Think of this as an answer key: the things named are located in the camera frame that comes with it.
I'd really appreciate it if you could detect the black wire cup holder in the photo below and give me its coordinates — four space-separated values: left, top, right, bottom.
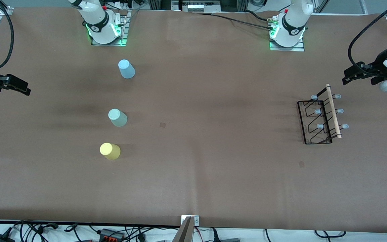
297 84 349 145

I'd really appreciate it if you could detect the yellow plastic cup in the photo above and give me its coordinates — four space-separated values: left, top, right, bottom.
99 143 121 160

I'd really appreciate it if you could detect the mint green plastic cup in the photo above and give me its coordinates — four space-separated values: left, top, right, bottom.
108 108 128 127

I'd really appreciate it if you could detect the light blue plastic cup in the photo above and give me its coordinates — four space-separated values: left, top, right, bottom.
118 59 136 79

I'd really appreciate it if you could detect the grey connector box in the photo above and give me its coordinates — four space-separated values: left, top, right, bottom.
99 228 126 241

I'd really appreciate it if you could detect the white power strip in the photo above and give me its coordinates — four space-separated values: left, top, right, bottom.
181 0 221 12

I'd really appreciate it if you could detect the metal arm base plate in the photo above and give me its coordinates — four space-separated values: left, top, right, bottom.
91 9 129 47
269 16 305 52

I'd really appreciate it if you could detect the thin black table cable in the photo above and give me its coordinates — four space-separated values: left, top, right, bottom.
193 11 275 31

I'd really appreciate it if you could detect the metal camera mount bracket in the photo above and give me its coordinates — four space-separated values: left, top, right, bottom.
172 215 201 242

